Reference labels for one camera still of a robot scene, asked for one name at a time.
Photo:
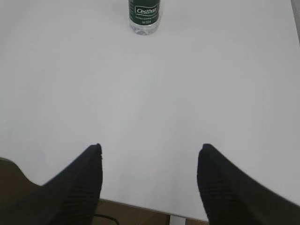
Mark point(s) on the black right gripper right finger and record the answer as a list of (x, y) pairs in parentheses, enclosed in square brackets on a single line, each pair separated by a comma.
[(231, 197)]

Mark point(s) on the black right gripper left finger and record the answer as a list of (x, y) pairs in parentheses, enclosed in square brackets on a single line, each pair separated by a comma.
[(69, 198)]

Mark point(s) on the clear water bottle green label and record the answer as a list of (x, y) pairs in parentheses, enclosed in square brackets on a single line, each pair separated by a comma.
[(144, 16)]

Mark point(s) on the white table leg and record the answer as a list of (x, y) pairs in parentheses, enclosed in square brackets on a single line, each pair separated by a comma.
[(176, 220)]

